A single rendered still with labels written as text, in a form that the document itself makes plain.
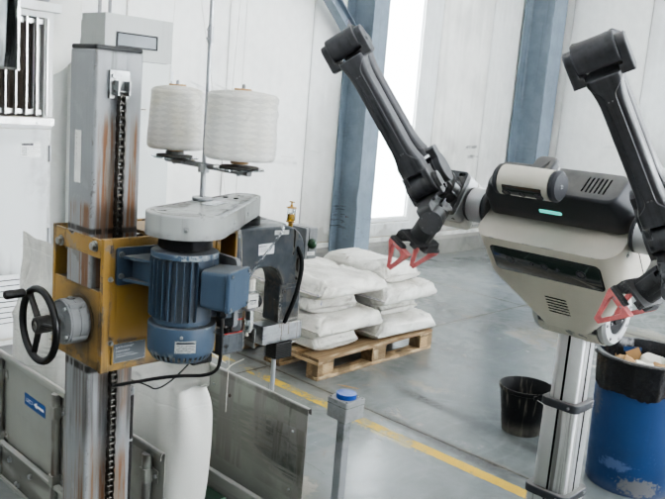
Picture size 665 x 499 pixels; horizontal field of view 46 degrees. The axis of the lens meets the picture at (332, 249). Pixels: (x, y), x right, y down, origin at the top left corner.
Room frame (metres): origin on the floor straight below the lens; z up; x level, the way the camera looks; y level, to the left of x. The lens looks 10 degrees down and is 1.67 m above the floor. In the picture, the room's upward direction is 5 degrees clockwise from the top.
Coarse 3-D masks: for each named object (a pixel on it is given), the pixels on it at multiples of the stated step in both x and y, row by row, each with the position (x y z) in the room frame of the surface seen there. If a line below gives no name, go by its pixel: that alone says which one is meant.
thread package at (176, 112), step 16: (160, 96) 1.95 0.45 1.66; (176, 96) 1.94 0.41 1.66; (192, 96) 1.96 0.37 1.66; (160, 112) 1.94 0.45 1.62; (176, 112) 1.94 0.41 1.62; (192, 112) 1.96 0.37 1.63; (160, 128) 1.94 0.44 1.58; (176, 128) 1.94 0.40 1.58; (192, 128) 1.96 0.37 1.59; (160, 144) 1.94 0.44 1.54; (176, 144) 1.94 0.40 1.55; (192, 144) 1.96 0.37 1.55
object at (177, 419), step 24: (168, 384) 2.21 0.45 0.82; (192, 384) 2.19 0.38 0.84; (144, 408) 2.25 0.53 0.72; (168, 408) 2.18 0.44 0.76; (192, 408) 2.19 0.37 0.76; (144, 432) 2.24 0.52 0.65; (168, 432) 2.17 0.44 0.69; (192, 432) 2.18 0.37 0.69; (168, 456) 2.17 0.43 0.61; (192, 456) 2.18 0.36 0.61; (168, 480) 2.16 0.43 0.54; (192, 480) 2.18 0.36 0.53
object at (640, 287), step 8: (648, 272) 1.52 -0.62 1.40; (656, 272) 1.51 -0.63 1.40; (624, 280) 1.52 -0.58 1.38; (632, 280) 1.54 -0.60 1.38; (640, 280) 1.52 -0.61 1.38; (648, 280) 1.51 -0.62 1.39; (656, 280) 1.50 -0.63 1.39; (624, 288) 1.51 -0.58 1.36; (632, 288) 1.51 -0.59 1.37; (640, 288) 1.51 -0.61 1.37; (648, 288) 1.50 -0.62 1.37; (656, 288) 1.50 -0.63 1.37; (640, 296) 1.51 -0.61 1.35; (648, 296) 1.51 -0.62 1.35; (656, 296) 1.50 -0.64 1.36; (640, 304) 1.49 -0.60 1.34; (648, 304) 1.50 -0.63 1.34; (656, 304) 1.53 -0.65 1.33
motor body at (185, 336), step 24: (168, 264) 1.65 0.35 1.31; (192, 264) 1.65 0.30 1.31; (216, 264) 1.73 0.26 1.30; (168, 288) 1.64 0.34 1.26; (192, 288) 1.66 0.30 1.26; (168, 312) 1.64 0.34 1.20; (192, 312) 1.66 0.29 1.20; (168, 336) 1.64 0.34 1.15; (192, 336) 1.65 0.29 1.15; (168, 360) 1.65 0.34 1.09; (192, 360) 1.65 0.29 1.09
